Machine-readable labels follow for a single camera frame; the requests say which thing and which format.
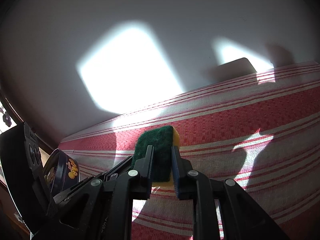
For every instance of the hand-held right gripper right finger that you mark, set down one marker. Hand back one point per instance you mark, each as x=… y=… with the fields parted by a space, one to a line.
x=175 y=177

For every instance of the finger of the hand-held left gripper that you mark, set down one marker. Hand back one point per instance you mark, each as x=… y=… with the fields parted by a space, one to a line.
x=75 y=187

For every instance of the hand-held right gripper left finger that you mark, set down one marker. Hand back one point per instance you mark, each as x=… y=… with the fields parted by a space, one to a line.
x=143 y=172

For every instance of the round metal cookie tin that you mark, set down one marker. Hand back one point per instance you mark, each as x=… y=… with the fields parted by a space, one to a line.
x=65 y=170

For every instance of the green yellow scouring sponge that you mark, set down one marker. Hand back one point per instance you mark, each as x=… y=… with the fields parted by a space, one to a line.
x=157 y=145

